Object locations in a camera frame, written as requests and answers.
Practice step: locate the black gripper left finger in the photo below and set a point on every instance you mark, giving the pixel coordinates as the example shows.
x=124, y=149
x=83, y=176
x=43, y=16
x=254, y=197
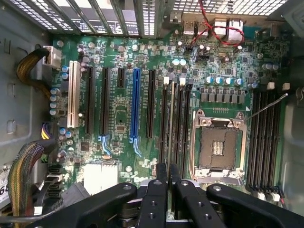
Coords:
x=152, y=204

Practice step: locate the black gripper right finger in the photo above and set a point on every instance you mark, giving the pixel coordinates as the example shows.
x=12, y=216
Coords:
x=190, y=204

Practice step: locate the long black expansion slot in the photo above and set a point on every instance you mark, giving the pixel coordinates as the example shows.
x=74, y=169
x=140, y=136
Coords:
x=150, y=104
x=104, y=102
x=90, y=99

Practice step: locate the blue expansion slot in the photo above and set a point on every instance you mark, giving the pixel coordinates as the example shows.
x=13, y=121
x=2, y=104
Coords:
x=135, y=104

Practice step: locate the short black expansion slot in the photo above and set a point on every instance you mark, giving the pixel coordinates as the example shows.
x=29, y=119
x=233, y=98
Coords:
x=120, y=78

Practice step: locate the white expansion slot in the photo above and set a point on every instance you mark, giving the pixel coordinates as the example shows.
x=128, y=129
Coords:
x=73, y=95

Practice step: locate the silver chipset heat sink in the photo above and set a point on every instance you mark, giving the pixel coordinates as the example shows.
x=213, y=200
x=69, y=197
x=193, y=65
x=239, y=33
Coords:
x=101, y=174

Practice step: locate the silver CPU socket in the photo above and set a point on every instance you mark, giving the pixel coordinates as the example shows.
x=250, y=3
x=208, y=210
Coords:
x=218, y=147

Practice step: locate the green motherboard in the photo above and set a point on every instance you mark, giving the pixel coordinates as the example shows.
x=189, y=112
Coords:
x=123, y=114

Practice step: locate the thin metal locking lever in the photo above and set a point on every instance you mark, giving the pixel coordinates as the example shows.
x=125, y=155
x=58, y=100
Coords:
x=266, y=105

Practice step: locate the white labelled power supply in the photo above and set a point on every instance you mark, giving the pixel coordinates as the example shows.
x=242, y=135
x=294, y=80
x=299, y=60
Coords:
x=4, y=187

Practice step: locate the grey metal PC case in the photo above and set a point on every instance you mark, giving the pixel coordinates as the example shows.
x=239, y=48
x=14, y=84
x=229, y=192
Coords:
x=14, y=107

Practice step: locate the white power connector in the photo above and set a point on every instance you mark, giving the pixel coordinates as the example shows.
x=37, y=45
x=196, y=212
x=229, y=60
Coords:
x=52, y=57

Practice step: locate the silver rear port block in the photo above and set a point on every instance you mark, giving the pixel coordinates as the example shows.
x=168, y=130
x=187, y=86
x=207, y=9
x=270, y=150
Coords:
x=213, y=26

